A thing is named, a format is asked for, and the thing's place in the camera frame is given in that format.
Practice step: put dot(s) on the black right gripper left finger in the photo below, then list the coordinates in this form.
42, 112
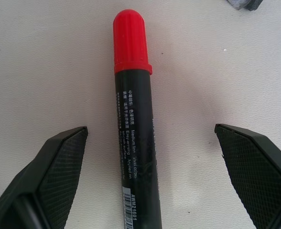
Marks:
35, 186

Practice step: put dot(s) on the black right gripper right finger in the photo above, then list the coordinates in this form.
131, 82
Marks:
257, 176

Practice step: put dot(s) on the red capped black marker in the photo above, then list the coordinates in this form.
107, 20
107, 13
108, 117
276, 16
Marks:
136, 119

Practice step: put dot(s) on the dark grey object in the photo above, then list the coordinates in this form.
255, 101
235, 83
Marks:
244, 4

